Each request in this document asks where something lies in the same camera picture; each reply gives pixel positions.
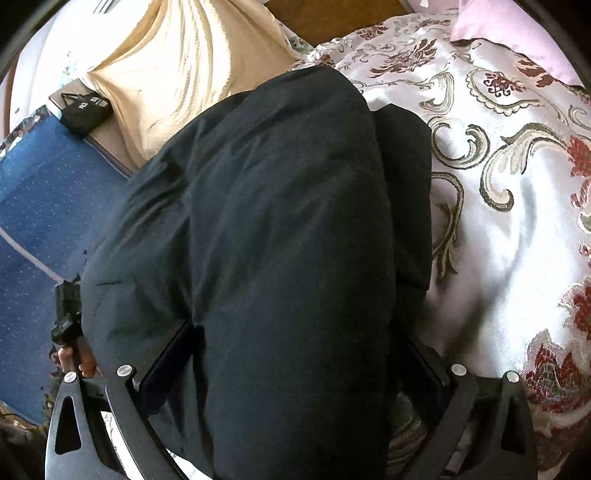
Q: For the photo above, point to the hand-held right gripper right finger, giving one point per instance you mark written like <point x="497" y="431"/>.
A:
<point x="427" y="364"/>

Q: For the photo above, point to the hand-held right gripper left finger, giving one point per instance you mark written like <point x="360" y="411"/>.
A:
<point x="166" y="364"/>

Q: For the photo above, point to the black padded jacket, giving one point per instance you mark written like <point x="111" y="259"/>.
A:
<point x="277" y="240"/>

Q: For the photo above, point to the person's left hand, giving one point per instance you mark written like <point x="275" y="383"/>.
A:
<point x="85" y="367"/>

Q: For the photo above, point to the blue printed cloth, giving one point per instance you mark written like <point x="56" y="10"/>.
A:
<point x="41" y="198"/>

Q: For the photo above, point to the floral satin bedspread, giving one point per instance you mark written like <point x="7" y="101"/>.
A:
<point x="498" y="194"/>

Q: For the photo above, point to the black pouch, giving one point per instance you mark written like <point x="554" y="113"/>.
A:
<point x="85" y="110"/>

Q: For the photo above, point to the beige draped cloth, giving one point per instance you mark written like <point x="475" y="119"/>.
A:
<point x="184" y="69"/>

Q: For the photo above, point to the pink cloth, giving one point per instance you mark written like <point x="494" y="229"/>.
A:
<point x="512" y="32"/>

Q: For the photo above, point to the brown wooden headboard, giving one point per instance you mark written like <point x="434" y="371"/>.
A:
<point x="323" y="21"/>

